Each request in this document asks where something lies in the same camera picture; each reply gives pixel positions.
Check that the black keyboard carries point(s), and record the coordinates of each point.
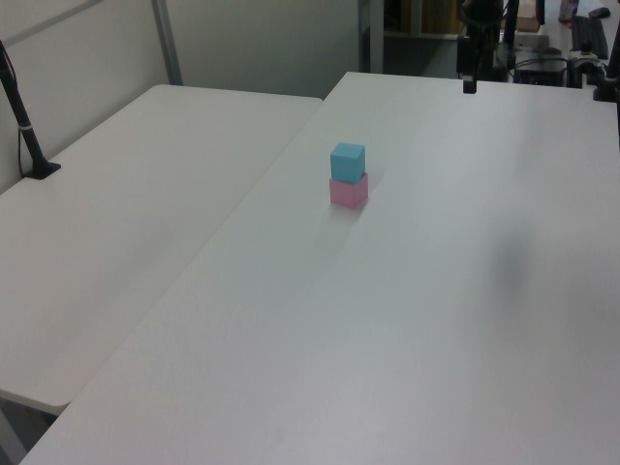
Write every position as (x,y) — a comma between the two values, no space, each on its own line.
(589,36)

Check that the small joystick control unit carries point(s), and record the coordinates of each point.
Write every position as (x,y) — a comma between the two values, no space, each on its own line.
(585,54)

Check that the grey metal partition post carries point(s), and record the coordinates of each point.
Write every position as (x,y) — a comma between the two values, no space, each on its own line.
(167,43)

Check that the black equipment box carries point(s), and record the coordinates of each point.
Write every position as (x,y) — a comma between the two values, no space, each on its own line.
(540,72)

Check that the grey vertical column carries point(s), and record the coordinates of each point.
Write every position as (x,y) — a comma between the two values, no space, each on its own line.
(372,34)

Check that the black computer mouse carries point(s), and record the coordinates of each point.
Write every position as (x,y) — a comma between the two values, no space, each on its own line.
(600,13)

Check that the black table clamp mount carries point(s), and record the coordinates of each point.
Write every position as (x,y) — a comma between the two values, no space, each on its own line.
(610,72)

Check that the pink cube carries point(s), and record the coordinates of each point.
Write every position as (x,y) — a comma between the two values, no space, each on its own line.
(346,193)

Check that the brown cardboard box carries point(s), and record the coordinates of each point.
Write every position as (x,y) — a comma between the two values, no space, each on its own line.
(528,14)

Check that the dark robot gripper body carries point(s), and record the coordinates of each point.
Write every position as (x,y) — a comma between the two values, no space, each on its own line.
(477,53)

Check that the black camera stand pole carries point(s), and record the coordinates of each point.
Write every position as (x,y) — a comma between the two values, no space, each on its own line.
(21,121)

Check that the blue cube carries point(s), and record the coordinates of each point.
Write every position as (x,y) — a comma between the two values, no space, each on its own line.
(346,162)

